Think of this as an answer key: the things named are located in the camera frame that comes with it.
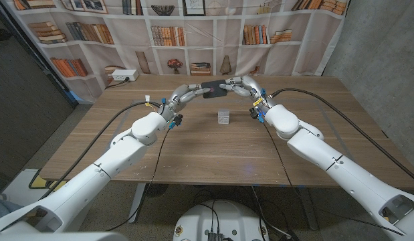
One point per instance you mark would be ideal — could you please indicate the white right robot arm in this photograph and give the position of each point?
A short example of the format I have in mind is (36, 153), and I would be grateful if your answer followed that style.
(327, 154)

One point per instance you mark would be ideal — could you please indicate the grey metal table leg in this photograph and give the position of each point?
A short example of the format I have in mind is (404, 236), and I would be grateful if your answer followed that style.
(308, 211)
(136, 204)

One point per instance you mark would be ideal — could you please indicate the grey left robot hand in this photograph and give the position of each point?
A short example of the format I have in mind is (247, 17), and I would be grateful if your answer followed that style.
(180, 95)

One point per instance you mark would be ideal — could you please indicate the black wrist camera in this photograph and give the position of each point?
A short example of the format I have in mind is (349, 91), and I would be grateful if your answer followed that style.
(176, 121)
(257, 114)

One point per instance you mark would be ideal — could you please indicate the white yellow floor mat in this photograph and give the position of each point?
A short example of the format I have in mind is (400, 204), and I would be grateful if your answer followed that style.
(19, 182)

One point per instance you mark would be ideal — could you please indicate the small white cube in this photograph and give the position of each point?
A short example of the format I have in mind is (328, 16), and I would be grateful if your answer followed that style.
(223, 116)

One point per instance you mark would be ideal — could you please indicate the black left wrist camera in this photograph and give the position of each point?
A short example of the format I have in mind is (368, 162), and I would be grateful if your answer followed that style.
(176, 121)

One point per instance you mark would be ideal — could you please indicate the printed bookshelf backdrop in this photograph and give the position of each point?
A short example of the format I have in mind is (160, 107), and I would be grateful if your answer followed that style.
(126, 33)

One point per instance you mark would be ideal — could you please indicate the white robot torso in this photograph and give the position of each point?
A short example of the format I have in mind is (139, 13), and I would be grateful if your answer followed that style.
(226, 217)

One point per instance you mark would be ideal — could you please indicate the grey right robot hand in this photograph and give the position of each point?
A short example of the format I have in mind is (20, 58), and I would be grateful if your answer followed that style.
(248, 87)

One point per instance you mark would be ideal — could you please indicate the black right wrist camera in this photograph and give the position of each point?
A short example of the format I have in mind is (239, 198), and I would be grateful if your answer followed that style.
(257, 114)

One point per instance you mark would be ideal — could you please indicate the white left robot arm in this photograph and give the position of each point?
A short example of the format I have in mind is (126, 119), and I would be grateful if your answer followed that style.
(119, 157)

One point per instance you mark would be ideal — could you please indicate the white power strip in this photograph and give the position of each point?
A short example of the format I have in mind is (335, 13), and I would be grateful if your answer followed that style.
(124, 75)

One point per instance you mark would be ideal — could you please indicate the person leg blue jeans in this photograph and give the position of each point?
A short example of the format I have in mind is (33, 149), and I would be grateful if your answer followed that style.
(1, 209)

